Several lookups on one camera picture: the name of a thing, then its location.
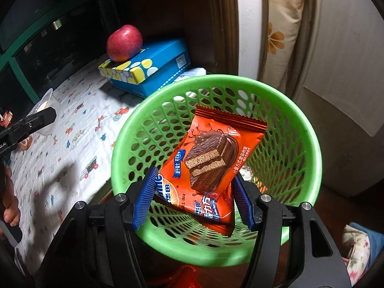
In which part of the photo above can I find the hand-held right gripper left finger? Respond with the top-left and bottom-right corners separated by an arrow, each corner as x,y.
36,166 -> 159,288

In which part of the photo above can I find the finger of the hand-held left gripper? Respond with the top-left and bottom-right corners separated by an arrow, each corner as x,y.
13,107 -> 57,141

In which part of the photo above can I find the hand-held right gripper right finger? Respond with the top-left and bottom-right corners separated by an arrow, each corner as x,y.
232,174 -> 351,288

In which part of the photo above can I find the small clear pudding cup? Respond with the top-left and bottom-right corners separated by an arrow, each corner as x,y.
28,88 -> 62,136

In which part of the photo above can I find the orange chocolate snack wrapper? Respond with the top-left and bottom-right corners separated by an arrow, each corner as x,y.
154,104 -> 268,237

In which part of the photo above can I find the green plastic basket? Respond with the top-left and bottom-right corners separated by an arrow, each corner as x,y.
110,73 -> 323,267

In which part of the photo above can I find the person's left hand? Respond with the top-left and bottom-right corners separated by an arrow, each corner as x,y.
1,164 -> 21,228

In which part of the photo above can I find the printed white blanket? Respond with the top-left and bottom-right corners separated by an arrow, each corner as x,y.
6,52 -> 207,276

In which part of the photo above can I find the red apple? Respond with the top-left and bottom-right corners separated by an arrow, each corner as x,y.
106,24 -> 143,62

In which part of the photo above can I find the floral cloth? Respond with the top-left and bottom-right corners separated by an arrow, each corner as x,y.
342,225 -> 372,280

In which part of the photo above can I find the blue tissue box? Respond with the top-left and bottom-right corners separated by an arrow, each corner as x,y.
97,38 -> 192,99

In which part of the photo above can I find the blue cloth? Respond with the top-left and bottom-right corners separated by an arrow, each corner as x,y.
349,222 -> 382,266

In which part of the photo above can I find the white rounded panel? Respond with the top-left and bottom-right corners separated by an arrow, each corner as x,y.
235,0 -> 384,197

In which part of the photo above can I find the green window frame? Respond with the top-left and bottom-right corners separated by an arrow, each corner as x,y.
0,0 -> 120,104

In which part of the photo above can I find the brown wooden frame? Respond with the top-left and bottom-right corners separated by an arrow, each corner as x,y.
204,0 -> 240,76

